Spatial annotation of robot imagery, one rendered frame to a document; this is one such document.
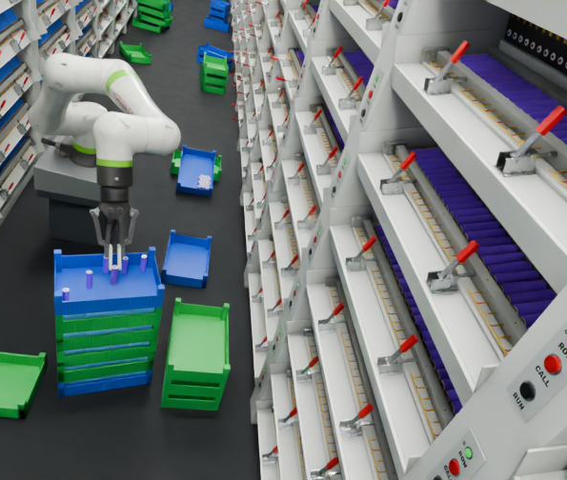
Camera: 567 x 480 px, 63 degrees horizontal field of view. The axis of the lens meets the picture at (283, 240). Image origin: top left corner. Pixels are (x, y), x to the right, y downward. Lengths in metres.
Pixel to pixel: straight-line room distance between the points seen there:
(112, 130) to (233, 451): 1.09
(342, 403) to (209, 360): 0.76
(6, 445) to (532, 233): 1.54
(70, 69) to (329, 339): 1.14
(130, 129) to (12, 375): 0.97
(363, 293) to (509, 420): 0.47
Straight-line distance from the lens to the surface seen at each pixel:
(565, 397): 0.52
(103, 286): 1.55
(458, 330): 0.68
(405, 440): 0.79
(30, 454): 1.70
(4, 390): 1.83
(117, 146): 1.30
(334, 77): 1.50
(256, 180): 2.45
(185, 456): 1.69
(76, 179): 2.10
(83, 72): 1.69
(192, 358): 1.69
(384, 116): 1.03
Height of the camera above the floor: 1.49
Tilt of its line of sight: 35 degrees down
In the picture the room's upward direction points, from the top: 18 degrees clockwise
